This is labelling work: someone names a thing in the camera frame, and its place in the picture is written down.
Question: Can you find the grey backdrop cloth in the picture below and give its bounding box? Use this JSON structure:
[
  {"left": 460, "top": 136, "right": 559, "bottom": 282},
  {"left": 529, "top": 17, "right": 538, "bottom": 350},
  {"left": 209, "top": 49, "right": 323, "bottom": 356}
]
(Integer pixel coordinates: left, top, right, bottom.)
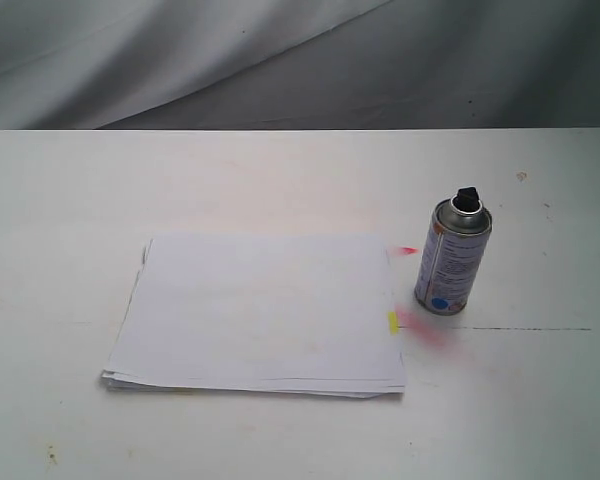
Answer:
[{"left": 0, "top": 1, "right": 600, "bottom": 130}]

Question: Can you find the spray paint can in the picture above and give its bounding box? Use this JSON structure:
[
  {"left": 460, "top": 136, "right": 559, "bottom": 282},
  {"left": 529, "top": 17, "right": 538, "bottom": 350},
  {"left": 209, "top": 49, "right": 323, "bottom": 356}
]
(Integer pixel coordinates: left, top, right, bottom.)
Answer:
[{"left": 414, "top": 187, "right": 493, "bottom": 316}]

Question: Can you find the white paper stack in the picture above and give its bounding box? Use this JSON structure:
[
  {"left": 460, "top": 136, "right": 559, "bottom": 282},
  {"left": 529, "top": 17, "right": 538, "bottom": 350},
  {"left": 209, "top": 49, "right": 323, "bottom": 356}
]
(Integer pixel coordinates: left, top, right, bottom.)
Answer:
[{"left": 102, "top": 233, "right": 405, "bottom": 398}]

